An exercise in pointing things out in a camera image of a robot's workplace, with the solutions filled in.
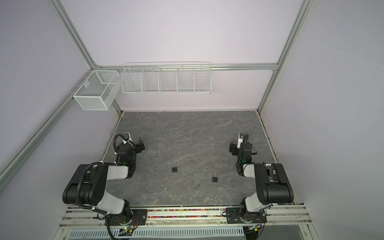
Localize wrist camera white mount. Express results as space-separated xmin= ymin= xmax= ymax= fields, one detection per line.
xmin=122 ymin=132 xmax=132 ymax=142
xmin=237 ymin=133 xmax=246 ymax=149

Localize white vented cable duct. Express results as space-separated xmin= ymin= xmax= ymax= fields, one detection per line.
xmin=67 ymin=226 xmax=245 ymax=240

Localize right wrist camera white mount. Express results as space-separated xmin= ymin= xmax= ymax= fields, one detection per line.
xmin=237 ymin=133 xmax=246 ymax=149

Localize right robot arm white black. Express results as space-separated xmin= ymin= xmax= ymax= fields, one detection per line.
xmin=229 ymin=142 xmax=294 ymax=224

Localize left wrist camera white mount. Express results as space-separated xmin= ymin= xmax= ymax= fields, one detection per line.
xmin=122 ymin=132 xmax=132 ymax=142

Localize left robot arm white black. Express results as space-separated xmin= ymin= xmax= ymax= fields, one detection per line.
xmin=62 ymin=134 xmax=147 ymax=227

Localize long white wire basket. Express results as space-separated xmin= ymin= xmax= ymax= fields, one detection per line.
xmin=121 ymin=62 xmax=212 ymax=95

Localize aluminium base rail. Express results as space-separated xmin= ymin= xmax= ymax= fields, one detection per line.
xmin=58 ymin=204 xmax=313 ymax=230

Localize aluminium frame profiles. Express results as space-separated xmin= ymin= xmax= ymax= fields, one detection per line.
xmin=1 ymin=1 xmax=314 ymax=190

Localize white mesh box basket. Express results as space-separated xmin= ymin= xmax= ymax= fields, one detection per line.
xmin=74 ymin=70 xmax=121 ymax=111

